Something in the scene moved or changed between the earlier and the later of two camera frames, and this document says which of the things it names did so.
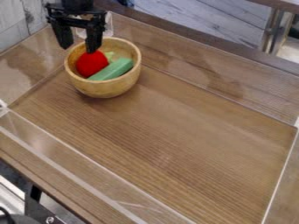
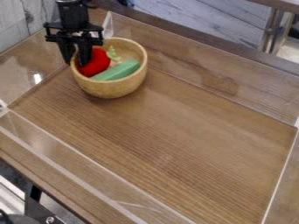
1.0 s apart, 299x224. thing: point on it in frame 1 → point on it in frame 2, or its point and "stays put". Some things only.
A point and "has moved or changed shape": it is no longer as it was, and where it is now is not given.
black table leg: [35, 192] stays put
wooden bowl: [120, 50] has moved or changed shape
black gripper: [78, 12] → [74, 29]
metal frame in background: [278, 27] stays put
